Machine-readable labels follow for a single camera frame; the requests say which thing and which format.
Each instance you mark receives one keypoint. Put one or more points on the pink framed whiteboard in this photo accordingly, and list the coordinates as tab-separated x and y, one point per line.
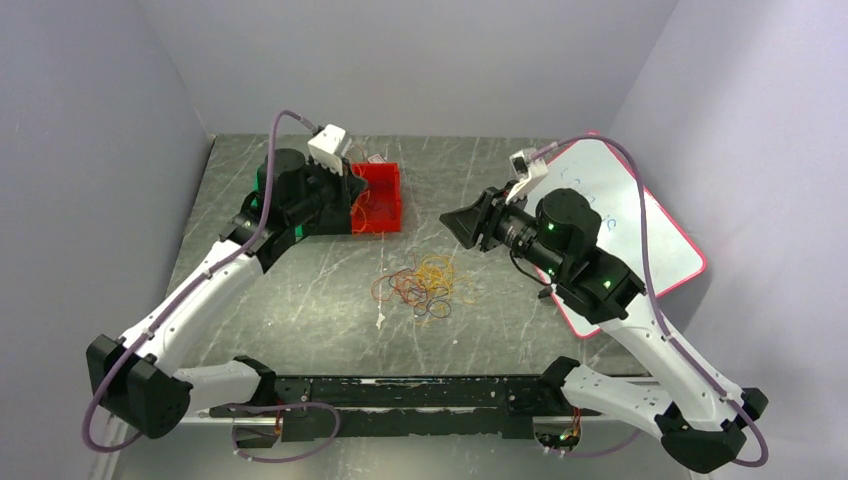
601	174

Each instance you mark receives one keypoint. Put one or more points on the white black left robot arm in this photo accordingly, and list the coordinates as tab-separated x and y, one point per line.
140	377

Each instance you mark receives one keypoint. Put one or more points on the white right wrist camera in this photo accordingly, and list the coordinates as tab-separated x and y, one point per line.
529	169

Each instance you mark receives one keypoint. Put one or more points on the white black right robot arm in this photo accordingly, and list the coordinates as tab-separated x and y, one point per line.
700	418

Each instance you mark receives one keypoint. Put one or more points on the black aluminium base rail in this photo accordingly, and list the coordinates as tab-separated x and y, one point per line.
313	407

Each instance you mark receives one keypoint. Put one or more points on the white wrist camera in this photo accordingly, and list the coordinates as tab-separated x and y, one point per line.
328	147
529	169

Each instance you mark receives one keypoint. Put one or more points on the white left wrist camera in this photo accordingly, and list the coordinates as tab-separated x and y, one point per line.
328	147

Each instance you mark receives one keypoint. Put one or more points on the red plastic bin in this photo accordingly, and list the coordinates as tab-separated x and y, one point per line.
379	209

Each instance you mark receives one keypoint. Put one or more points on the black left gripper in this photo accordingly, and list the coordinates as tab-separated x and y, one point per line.
348	186

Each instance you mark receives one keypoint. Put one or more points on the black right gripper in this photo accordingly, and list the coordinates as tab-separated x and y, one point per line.
483	217

